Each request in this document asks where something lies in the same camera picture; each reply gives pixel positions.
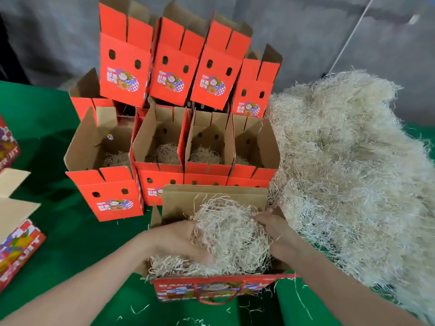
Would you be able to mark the person's right hand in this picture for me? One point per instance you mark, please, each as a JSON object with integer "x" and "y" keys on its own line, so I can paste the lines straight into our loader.
{"x": 282, "y": 237}

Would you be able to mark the person's left hand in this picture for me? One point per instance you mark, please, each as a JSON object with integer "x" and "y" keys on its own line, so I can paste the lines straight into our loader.
{"x": 173, "y": 241}

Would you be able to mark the pile of wood wool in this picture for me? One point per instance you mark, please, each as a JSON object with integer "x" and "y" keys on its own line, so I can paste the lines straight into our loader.
{"x": 353, "y": 173}

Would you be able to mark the group of red boxes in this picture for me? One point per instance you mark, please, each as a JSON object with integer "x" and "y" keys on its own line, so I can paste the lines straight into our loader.
{"x": 17, "y": 247}

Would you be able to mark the person's left forearm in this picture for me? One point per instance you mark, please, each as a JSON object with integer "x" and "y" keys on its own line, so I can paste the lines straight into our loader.
{"x": 75, "y": 288}

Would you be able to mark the person's right forearm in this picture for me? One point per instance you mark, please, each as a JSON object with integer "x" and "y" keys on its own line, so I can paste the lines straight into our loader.
{"x": 353, "y": 292}

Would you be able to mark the white pole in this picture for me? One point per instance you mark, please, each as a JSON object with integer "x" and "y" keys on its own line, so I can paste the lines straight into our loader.
{"x": 350, "y": 34}

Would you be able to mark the small white wall tag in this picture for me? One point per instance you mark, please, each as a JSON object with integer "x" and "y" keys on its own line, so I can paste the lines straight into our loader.
{"x": 413, "y": 19}

